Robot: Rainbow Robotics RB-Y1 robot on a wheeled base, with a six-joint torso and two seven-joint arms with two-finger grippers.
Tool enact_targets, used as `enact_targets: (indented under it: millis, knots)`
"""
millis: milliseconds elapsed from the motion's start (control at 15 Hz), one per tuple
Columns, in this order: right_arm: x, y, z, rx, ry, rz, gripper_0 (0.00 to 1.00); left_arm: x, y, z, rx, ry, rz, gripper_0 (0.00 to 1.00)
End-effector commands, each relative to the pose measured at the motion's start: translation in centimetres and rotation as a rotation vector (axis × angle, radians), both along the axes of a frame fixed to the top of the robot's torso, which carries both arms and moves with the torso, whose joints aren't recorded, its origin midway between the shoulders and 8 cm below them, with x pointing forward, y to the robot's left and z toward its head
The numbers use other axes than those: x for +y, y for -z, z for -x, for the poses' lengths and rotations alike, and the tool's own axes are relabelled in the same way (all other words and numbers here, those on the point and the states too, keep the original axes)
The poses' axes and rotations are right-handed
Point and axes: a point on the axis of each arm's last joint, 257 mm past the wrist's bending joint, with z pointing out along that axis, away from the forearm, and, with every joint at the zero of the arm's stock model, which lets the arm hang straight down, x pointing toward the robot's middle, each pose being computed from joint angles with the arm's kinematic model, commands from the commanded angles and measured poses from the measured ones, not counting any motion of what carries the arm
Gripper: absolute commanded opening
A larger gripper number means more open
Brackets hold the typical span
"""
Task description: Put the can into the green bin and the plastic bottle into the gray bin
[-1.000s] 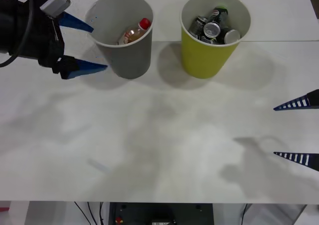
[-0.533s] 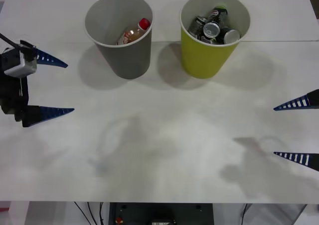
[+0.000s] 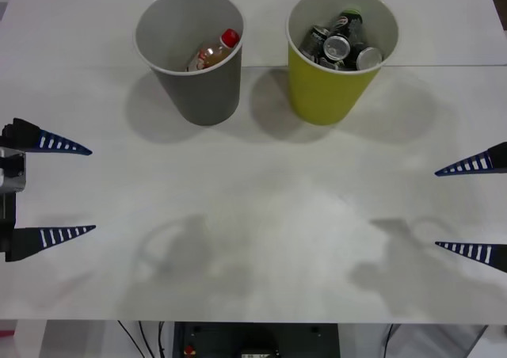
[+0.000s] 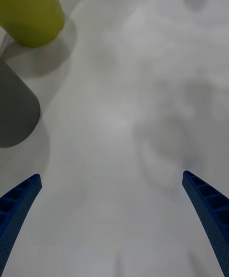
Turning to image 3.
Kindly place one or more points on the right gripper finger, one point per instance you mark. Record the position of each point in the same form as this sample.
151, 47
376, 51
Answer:
475, 164
475, 251

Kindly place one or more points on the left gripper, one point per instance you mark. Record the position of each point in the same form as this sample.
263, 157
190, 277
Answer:
7, 211

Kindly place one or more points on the dark grey drink can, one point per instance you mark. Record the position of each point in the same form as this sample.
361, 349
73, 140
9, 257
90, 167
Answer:
336, 47

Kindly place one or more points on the yellow-green plastic waste bin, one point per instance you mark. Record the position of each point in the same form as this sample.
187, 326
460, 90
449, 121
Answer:
321, 92

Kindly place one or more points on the grey plastic waste bin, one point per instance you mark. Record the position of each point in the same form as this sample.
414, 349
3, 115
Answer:
206, 92

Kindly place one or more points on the black can green print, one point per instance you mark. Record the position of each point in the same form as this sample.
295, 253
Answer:
351, 25

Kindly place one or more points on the red-capped plastic bottle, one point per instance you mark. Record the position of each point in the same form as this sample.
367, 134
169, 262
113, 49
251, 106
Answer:
212, 53

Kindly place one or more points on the red round button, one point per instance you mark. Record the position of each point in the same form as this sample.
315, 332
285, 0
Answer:
190, 350

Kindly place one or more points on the black robot torso base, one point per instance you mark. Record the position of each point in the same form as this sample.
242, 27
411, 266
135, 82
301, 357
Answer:
257, 340

